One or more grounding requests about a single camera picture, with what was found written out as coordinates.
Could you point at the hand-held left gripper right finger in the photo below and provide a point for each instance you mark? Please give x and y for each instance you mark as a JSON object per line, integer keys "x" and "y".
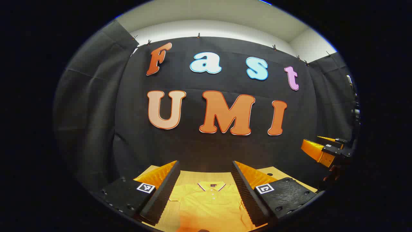
{"x": 246, "y": 193}

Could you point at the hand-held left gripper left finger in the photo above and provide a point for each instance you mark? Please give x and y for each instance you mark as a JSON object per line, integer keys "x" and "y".
{"x": 164, "y": 193}

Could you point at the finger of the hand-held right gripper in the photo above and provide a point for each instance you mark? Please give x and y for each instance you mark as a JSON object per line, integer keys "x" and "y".
{"x": 318, "y": 151}
{"x": 334, "y": 140}

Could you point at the orange T-shirt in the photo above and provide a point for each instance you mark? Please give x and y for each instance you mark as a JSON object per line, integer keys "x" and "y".
{"x": 209, "y": 206}

